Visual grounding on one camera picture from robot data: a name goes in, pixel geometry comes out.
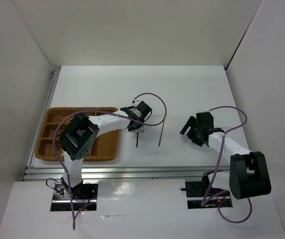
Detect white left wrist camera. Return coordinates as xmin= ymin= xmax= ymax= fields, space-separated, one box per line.
xmin=132 ymin=100 xmax=143 ymax=106

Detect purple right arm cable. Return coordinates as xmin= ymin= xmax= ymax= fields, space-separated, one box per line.
xmin=201 ymin=106 xmax=253 ymax=224

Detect aluminium frame rail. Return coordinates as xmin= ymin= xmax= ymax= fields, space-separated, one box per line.
xmin=22 ymin=67 xmax=235 ymax=181

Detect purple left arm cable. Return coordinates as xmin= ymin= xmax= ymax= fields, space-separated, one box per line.
xmin=53 ymin=93 xmax=167 ymax=231

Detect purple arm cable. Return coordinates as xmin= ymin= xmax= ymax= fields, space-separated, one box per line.
xmin=53 ymin=93 xmax=167 ymax=231
xmin=201 ymin=106 xmax=253 ymax=224

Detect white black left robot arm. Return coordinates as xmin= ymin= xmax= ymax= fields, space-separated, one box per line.
xmin=59 ymin=101 xmax=152 ymax=199

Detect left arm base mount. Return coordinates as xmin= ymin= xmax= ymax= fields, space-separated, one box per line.
xmin=45 ymin=178 xmax=98 ymax=212

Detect brown wicker divided tray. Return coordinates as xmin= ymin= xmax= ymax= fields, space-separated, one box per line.
xmin=35 ymin=107 xmax=120 ymax=162

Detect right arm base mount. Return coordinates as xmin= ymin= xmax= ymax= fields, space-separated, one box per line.
xmin=180 ymin=173 xmax=233 ymax=209

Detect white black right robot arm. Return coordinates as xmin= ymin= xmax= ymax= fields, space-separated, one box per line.
xmin=180 ymin=112 xmax=272 ymax=200

